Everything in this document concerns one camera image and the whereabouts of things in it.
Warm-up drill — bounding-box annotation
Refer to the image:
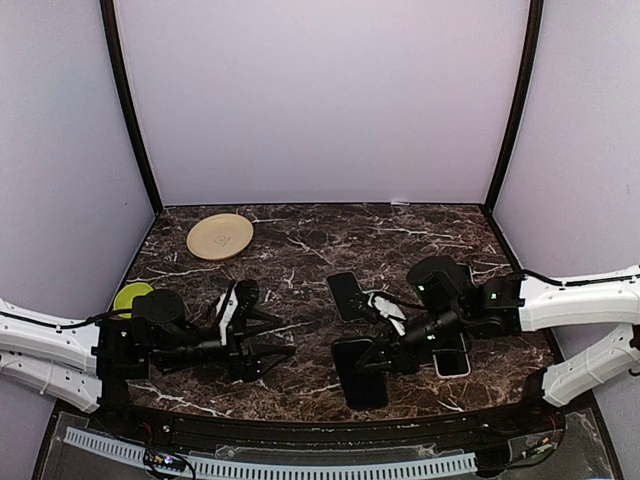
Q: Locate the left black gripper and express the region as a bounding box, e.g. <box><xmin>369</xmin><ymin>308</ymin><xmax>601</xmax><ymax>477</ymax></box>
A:
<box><xmin>152</xmin><ymin>310</ymin><xmax>296</xmax><ymax>382</ymax></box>

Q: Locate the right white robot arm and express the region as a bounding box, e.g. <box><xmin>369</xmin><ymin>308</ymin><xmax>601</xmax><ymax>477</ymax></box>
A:
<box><xmin>355</xmin><ymin>256</ymin><xmax>639</xmax><ymax>434</ymax></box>

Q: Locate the left black frame post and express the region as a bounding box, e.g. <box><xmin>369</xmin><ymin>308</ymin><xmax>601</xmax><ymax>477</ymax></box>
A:
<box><xmin>99</xmin><ymin>0</ymin><xmax>164</xmax><ymax>216</ymax></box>

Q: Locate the black frame post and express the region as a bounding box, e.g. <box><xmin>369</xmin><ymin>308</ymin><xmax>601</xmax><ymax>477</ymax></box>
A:
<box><xmin>483</xmin><ymin>0</ymin><xmax>544</xmax><ymax>215</ymax></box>
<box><xmin>99</xmin><ymin>0</ymin><xmax>164</xmax><ymax>216</ymax></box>

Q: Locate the white slotted cable duct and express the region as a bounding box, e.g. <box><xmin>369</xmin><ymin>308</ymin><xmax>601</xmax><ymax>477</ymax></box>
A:
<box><xmin>63</xmin><ymin>427</ymin><xmax>478</xmax><ymax>480</ymax></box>

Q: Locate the light blue phone case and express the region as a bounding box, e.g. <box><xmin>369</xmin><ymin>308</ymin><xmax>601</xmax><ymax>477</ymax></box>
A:
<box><xmin>466</xmin><ymin>265</ymin><xmax>475</xmax><ymax>285</ymax></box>

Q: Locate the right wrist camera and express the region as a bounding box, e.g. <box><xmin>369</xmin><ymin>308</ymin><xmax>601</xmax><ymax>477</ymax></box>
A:
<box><xmin>347</xmin><ymin>291</ymin><xmax>407</xmax><ymax>336</ymax></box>

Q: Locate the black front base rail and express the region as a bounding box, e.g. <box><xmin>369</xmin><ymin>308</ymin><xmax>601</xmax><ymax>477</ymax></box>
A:
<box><xmin>78</xmin><ymin>379</ymin><xmax>593</xmax><ymax>450</ymax></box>

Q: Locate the beige round plate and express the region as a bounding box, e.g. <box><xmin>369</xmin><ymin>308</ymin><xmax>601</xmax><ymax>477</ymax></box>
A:
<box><xmin>186</xmin><ymin>213</ymin><xmax>254</xmax><ymax>261</ymax></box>

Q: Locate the pink silicone phone case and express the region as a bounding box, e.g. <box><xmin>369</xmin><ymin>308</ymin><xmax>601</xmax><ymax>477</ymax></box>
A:
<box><xmin>431</xmin><ymin>349</ymin><xmax>472</xmax><ymax>379</ymax></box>

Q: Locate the dark smartphone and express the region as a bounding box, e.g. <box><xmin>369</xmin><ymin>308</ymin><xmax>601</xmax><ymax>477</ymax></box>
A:
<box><xmin>331</xmin><ymin>337</ymin><xmax>390</xmax><ymax>411</ymax></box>

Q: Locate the yellow green bowl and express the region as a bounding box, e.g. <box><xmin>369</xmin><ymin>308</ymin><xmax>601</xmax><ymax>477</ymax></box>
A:
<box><xmin>113</xmin><ymin>282</ymin><xmax>153</xmax><ymax>310</ymax></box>

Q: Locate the smartphone with silver edge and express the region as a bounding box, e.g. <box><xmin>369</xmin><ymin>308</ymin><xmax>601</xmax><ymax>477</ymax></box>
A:
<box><xmin>326</xmin><ymin>271</ymin><xmax>365</xmax><ymax>322</ymax></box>

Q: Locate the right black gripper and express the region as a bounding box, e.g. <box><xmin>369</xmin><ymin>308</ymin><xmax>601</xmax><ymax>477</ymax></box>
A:
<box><xmin>356</xmin><ymin>301</ymin><xmax>467</xmax><ymax>375</ymax></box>

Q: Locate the small circuit board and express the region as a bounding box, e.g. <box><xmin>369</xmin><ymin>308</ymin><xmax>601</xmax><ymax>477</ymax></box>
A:
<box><xmin>143</xmin><ymin>449</ymin><xmax>187</xmax><ymax>473</ymax></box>

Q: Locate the right black frame post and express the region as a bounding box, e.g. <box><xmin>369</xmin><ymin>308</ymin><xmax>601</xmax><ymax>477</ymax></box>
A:
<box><xmin>483</xmin><ymin>0</ymin><xmax>544</xmax><ymax>215</ymax></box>

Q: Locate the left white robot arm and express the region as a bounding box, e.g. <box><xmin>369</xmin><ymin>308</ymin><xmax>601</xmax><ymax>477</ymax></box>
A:
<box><xmin>1</xmin><ymin>285</ymin><xmax>296</xmax><ymax>436</ymax></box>

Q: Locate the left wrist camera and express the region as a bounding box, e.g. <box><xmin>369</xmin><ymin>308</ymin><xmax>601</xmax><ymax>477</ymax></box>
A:
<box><xmin>215</xmin><ymin>280</ymin><xmax>259</xmax><ymax>346</ymax></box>

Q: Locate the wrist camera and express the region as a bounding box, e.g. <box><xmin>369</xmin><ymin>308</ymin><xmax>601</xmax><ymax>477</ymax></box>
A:
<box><xmin>215</xmin><ymin>280</ymin><xmax>259</xmax><ymax>346</ymax></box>
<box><xmin>347</xmin><ymin>291</ymin><xmax>407</xmax><ymax>336</ymax></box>

